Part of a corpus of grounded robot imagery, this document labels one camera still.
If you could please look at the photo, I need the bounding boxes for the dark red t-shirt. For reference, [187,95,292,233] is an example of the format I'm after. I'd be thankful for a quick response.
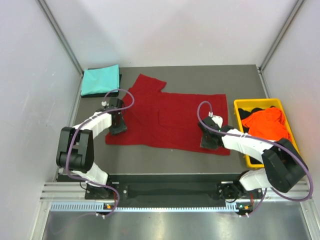
[105,74,230,156]

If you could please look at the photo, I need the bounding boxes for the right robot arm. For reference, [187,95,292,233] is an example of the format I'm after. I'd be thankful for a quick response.
[198,116,309,198]

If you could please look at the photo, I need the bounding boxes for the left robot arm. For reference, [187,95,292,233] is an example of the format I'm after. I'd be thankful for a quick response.
[56,97,127,199]

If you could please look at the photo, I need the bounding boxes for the folded dark t-shirt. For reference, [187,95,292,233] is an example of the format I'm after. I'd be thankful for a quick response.
[80,74,122,98]

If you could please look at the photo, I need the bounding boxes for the folded teal t-shirt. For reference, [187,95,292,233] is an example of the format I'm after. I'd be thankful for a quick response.
[81,64,120,97]

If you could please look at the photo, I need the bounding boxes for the orange t-shirt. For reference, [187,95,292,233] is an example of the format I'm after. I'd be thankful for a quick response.
[241,106,292,142]

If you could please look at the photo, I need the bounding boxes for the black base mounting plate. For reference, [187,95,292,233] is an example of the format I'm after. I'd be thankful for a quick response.
[84,173,263,208]

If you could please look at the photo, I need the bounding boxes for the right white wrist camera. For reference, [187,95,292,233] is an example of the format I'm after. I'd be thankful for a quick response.
[208,112,223,128]

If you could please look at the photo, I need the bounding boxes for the aluminium frame rail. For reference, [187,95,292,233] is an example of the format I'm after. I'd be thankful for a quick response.
[40,180,310,202]

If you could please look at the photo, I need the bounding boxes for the grey slotted cable duct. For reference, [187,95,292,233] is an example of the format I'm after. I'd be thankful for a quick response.
[50,202,252,213]

